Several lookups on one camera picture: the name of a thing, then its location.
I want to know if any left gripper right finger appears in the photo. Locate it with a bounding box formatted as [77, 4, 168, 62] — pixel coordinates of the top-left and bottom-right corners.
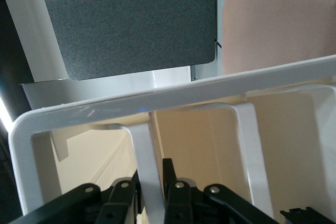
[162, 157, 279, 224]

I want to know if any white partition frame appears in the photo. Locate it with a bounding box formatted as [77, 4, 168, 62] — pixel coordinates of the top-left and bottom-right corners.
[5, 0, 198, 110]

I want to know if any grey felt partition panel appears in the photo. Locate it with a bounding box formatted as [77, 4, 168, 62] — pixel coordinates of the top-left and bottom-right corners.
[39, 0, 219, 81]

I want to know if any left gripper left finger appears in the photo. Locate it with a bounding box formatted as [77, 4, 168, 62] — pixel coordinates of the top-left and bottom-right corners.
[7, 168, 144, 224]

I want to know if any white plastic drawer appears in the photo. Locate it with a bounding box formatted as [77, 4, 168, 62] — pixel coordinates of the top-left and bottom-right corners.
[7, 55, 336, 224]

